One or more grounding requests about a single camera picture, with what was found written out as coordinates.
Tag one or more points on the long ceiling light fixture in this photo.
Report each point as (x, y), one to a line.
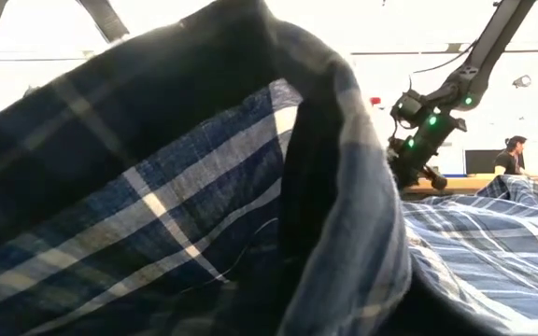
(414, 49)

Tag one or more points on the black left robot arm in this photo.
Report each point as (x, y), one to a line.
(105, 18)

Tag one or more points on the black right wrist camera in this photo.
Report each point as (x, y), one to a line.
(406, 109)

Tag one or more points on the person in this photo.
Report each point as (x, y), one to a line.
(509, 161)

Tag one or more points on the black ceiling spotlight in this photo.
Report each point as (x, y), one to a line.
(522, 81)

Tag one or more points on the blue plaid garment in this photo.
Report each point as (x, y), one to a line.
(157, 186)

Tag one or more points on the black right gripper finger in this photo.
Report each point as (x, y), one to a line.
(437, 179)

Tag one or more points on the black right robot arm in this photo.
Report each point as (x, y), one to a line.
(488, 51)

